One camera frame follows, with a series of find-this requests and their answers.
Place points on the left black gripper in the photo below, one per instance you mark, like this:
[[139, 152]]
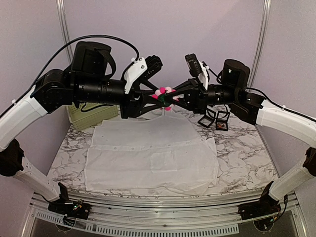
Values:
[[135, 105]]

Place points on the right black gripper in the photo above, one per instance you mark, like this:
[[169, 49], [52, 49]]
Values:
[[198, 96]]

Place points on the pink flower brooch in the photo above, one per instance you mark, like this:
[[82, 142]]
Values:
[[160, 94]]

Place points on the white button shirt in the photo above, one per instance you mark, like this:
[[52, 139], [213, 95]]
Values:
[[160, 155]]

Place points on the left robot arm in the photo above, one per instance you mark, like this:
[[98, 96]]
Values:
[[88, 79]]

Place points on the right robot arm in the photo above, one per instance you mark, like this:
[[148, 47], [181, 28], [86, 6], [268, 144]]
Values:
[[253, 107]]

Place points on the black box of flower brooch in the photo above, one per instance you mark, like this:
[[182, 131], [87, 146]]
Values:
[[208, 119]]

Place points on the black box with brown brooch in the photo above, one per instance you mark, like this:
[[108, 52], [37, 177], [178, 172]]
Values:
[[221, 121]]

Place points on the green plastic basket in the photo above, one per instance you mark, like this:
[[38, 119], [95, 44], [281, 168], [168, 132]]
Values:
[[82, 120]]

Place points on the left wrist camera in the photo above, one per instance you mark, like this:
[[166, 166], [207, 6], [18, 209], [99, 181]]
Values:
[[143, 68]]

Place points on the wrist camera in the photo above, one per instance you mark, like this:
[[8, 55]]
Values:
[[198, 69], [143, 68]]

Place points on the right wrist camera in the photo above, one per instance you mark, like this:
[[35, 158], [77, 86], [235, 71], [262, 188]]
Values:
[[198, 69]]

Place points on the right aluminium frame post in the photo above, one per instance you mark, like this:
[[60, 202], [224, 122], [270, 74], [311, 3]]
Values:
[[261, 40]]

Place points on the aluminium frame post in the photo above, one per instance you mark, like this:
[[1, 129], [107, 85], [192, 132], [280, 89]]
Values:
[[261, 40], [64, 28]]

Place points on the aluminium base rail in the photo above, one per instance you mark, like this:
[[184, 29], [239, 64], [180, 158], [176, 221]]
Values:
[[176, 213]]

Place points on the left aluminium frame post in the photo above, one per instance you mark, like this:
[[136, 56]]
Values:
[[64, 28]]

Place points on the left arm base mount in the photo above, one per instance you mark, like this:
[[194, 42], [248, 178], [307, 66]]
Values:
[[72, 209]]

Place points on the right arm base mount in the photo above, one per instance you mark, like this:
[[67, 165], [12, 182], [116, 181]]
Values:
[[264, 206]]

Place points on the white slotted cable duct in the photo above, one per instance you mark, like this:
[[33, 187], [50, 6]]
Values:
[[114, 231]]

